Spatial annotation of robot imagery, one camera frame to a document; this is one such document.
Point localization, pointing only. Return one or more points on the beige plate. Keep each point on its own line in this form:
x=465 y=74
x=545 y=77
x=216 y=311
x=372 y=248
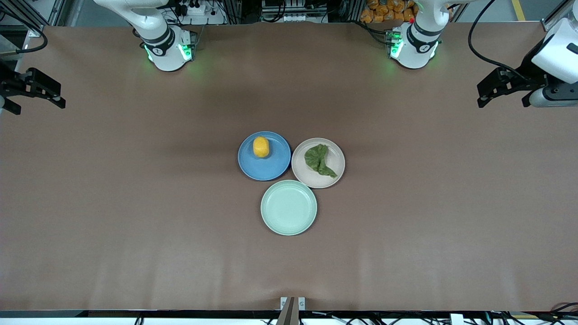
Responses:
x=334 y=158

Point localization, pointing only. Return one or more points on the yellow lemon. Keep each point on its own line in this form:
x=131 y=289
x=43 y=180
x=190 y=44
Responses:
x=261 y=147

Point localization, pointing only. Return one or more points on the metal table edge bracket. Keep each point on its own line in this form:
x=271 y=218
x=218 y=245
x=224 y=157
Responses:
x=292 y=311

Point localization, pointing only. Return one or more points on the grey electronics box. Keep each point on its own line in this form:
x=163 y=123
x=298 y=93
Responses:
x=289 y=9

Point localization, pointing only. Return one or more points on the white power strip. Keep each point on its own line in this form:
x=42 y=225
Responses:
x=196 y=9

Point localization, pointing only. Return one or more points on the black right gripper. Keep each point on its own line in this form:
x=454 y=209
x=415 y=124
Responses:
x=13 y=84

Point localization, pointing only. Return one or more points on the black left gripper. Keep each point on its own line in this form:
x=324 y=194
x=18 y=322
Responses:
x=526 y=77

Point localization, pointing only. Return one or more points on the aluminium frame profile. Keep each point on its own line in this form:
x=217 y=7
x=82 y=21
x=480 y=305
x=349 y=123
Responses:
x=548 y=25

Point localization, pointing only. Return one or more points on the pile of orange toys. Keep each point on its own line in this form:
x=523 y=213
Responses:
x=377 y=13

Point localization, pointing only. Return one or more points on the white tag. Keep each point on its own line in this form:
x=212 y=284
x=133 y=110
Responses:
x=457 y=319

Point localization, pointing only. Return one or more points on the mint green plate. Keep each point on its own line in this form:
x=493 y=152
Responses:
x=289 y=207

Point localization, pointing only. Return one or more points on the green lettuce leaf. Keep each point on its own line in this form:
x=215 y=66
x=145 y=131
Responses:
x=316 y=158

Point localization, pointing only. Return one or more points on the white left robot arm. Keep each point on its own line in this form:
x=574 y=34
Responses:
x=415 y=45

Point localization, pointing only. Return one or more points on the blue plate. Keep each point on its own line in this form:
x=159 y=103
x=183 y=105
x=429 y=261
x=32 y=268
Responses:
x=264 y=169

